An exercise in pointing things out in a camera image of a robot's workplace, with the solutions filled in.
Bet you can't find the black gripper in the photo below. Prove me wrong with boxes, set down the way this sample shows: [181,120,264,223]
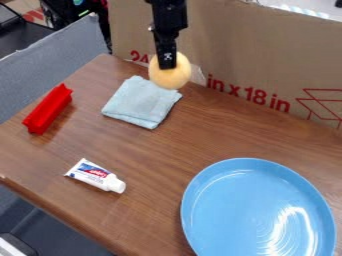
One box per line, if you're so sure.
[144,0,188,70]

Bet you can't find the yellow ball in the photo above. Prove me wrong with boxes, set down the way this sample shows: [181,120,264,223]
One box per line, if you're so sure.
[148,52,190,90]

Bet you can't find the blue plate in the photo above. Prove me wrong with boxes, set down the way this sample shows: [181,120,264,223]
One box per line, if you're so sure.
[180,158,336,256]

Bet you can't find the light blue folded cloth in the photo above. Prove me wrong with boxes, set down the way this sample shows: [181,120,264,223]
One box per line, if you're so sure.
[101,76,181,130]

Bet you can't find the black equipment in background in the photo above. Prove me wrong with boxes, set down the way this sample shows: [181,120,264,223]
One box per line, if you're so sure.
[38,0,112,51]

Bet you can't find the grey fabric partition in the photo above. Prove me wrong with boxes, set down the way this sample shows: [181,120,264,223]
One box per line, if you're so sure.
[0,15,108,124]

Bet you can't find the red plastic block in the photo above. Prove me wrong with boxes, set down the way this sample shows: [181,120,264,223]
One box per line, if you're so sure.
[22,83,71,135]

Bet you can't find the white toothpaste tube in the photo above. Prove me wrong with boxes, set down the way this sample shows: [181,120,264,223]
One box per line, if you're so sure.
[63,158,125,194]

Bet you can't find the cardboard box wall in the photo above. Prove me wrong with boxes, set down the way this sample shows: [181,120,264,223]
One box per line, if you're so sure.
[108,0,342,131]

